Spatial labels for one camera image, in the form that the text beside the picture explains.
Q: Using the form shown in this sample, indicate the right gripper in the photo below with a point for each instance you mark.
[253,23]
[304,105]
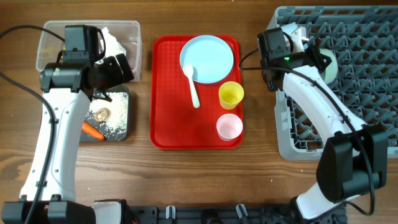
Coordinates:
[313,55]

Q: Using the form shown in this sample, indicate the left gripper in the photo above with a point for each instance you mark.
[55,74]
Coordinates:
[117,78]

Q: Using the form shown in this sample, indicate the green bowl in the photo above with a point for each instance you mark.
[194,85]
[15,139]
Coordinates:
[331,71]

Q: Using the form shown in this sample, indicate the white napkin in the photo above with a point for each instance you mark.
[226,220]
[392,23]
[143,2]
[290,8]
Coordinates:
[113,47]

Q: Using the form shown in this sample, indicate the light blue rice bowl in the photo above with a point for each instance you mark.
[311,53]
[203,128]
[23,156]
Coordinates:
[288,29]

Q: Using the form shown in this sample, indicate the brown food lump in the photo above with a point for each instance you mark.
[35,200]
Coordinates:
[101,115]

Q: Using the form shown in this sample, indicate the orange carrot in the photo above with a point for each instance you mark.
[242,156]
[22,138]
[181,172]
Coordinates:
[93,132]

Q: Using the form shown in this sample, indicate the white plastic spoon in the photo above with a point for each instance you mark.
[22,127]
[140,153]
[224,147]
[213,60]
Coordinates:
[188,72]

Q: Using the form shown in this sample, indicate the yellow cup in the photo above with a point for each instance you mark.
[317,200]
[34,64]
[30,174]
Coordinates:
[230,95]

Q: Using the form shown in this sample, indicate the light blue plate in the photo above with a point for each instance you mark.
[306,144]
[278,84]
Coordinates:
[211,58]

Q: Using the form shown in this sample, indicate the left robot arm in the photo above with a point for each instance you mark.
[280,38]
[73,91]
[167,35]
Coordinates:
[67,87]

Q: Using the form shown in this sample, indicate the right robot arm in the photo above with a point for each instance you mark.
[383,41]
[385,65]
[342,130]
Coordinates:
[353,164]

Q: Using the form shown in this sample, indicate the grey dishwasher rack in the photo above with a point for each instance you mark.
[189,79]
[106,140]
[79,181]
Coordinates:
[364,42]

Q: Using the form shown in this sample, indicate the spilled rice pile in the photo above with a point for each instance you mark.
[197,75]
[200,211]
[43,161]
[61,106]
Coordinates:
[116,115]

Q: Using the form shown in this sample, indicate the black tray bin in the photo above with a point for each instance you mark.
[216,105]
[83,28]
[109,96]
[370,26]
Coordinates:
[118,118]

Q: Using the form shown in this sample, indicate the clear plastic bin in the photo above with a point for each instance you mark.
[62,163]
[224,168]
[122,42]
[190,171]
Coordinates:
[127,33]

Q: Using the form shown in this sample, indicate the red serving tray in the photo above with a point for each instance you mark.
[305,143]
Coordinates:
[174,123]

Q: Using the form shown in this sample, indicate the pink cup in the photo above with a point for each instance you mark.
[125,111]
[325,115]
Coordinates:
[229,127]

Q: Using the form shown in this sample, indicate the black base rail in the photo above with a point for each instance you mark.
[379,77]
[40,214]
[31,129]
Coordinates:
[239,214]

